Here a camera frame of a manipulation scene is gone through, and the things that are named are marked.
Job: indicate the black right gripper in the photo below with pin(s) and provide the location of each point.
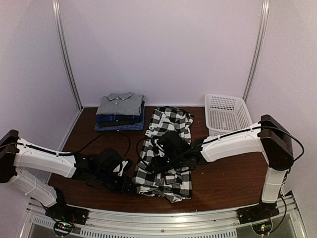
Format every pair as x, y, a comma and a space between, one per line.
159, 167

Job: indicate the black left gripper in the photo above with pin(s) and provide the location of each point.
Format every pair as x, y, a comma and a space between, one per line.
123, 186

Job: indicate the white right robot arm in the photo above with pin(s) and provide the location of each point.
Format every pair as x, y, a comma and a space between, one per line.
267, 138

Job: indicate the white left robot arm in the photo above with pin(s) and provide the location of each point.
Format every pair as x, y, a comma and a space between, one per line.
17, 156

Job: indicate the aluminium frame post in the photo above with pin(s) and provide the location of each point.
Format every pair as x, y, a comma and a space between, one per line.
64, 53
258, 47

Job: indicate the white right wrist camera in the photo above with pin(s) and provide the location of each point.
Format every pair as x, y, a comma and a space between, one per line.
158, 148

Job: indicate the circuit board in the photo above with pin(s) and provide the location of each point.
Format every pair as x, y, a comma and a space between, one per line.
62, 228
262, 228

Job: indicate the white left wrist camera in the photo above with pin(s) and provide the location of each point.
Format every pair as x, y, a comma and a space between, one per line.
123, 167

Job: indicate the aluminium front rail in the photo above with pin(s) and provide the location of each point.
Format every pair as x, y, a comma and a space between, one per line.
224, 223

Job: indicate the black white plaid shirt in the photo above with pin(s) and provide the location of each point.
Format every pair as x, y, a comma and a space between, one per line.
157, 174

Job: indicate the grey folded shirt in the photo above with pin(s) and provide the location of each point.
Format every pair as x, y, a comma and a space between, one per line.
121, 104

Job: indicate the blue white checked folded shirt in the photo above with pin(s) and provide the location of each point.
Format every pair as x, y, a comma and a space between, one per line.
132, 127

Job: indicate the left circuit board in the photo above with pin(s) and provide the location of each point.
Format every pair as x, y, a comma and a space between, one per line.
62, 228

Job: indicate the left aluminium frame post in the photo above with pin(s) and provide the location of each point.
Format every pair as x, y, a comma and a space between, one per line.
64, 53

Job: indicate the white plastic laundry basket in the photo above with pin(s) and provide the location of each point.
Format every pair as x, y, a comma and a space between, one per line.
225, 114

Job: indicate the right circuit board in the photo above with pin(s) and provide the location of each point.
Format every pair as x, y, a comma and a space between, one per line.
262, 228

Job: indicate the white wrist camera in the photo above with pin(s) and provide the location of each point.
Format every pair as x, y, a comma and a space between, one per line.
123, 167
158, 148

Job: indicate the dark folded shirt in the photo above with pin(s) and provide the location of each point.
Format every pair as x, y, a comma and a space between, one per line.
117, 123

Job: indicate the right aluminium frame post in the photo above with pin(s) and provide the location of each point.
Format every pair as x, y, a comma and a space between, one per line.
258, 47

